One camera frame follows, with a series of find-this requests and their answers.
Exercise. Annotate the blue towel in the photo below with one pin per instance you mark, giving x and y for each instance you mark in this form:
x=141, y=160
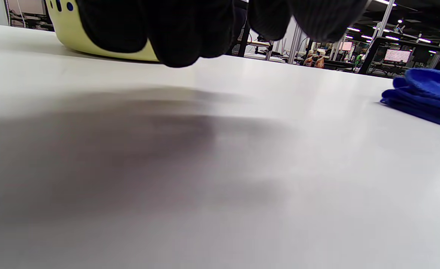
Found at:
x=429, y=112
x=433, y=80

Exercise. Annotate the person's left hand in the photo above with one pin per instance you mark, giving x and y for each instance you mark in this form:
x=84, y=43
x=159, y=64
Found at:
x=182, y=30

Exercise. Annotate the yellow plastic laundry basket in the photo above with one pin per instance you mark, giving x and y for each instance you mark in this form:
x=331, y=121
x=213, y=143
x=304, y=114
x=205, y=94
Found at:
x=66, y=33

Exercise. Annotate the black metal desk frame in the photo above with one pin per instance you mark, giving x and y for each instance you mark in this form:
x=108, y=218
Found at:
x=369, y=52

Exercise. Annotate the white metal desk leg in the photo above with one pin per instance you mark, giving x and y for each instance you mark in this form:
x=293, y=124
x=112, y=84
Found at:
x=296, y=45

